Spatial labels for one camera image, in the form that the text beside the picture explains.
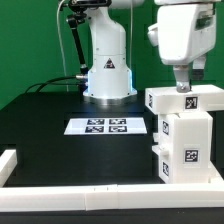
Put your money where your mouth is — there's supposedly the black cable bundle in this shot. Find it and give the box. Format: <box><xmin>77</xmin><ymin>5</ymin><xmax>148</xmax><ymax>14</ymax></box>
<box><xmin>25</xmin><ymin>75</ymin><xmax>89</xmax><ymax>94</ymax></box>

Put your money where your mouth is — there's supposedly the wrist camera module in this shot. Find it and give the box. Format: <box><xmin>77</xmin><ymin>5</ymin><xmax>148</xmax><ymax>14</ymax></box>
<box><xmin>147</xmin><ymin>23</ymin><xmax>159</xmax><ymax>47</ymax></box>

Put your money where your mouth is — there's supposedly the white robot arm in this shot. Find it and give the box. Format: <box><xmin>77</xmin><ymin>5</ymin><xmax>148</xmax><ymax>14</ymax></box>
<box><xmin>68</xmin><ymin>0</ymin><xmax>221</xmax><ymax>104</ymax></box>

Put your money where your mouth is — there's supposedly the white U-shaped fence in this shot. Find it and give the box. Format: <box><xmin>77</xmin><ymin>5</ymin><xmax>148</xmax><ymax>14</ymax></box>
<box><xmin>0</xmin><ymin>149</ymin><xmax>224</xmax><ymax>212</ymax></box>

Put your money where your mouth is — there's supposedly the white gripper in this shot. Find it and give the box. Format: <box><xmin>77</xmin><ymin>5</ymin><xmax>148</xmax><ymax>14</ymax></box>
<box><xmin>157</xmin><ymin>3</ymin><xmax>216</xmax><ymax>93</ymax></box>

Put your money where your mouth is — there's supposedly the white cabinet box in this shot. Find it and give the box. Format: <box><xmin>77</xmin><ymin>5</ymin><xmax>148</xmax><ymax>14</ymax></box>
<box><xmin>165</xmin><ymin>112</ymin><xmax>214</xmax><ymax>184</ymax></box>

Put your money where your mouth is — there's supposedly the grey hanging cable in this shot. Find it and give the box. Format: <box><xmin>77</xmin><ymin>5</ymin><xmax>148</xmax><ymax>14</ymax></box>
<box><xmin>56</xmin><ymin>0</ymin><xmax>70</xmax><ymax>93</ymax></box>

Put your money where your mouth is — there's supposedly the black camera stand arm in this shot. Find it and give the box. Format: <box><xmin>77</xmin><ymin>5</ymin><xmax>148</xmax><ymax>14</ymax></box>
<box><xmin>67</xmin><ymin>0</ymin><xmax>112</xmax><ymax>75</ymax></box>

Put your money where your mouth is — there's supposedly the white cabinet top block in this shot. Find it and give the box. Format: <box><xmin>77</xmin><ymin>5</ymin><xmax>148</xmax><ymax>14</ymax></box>
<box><xmin>145</xmin><ymin>85</ymin><xmax>224</xmax><ymax>115</ymax></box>

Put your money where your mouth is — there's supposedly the white marker base plate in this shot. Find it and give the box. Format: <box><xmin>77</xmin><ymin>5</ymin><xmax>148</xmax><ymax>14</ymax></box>
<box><xmin>64</xmin><ymin>117</ymin><xmax>147</xmax><ymax>135</ymax></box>

